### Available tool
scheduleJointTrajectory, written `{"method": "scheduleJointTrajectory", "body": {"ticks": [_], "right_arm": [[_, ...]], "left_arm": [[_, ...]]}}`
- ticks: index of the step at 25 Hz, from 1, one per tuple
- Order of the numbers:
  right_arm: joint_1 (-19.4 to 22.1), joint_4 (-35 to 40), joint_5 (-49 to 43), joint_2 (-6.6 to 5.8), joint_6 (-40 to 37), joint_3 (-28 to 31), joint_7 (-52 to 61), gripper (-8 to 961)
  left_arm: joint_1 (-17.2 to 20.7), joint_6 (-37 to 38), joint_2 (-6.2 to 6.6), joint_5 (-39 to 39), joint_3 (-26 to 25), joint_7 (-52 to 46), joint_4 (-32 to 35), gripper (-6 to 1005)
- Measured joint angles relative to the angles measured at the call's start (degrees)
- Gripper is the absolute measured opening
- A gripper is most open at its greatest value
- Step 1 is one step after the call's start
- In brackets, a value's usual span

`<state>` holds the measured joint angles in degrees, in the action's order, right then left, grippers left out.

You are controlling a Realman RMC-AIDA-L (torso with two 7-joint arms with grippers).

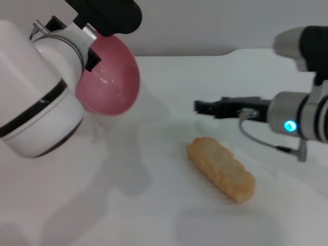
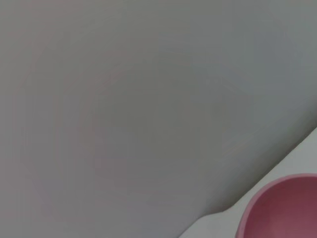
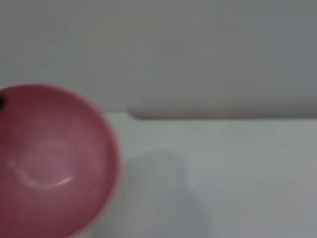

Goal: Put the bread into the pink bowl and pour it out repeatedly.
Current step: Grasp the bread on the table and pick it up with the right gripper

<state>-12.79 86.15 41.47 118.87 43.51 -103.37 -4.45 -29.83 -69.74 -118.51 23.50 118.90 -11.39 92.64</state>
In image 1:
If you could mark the orange ridged bread loaf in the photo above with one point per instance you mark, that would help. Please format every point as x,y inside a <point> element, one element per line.
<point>220,169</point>

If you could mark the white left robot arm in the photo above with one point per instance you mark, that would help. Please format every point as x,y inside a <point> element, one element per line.
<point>38,89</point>

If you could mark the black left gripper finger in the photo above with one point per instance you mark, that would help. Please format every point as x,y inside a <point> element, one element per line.
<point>92,60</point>

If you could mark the pink plastic bowl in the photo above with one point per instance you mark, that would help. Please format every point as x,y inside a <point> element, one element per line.
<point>112,84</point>

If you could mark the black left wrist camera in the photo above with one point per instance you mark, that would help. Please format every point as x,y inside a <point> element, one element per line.
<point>110,15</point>

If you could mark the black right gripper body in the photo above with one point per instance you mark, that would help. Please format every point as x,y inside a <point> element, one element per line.
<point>241,106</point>

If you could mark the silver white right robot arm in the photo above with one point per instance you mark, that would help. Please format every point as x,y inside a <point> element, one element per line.
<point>307,115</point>

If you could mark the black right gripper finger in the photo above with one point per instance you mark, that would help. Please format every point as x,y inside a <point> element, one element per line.
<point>203,107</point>

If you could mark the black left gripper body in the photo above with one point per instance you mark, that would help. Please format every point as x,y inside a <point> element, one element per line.
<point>62,23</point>

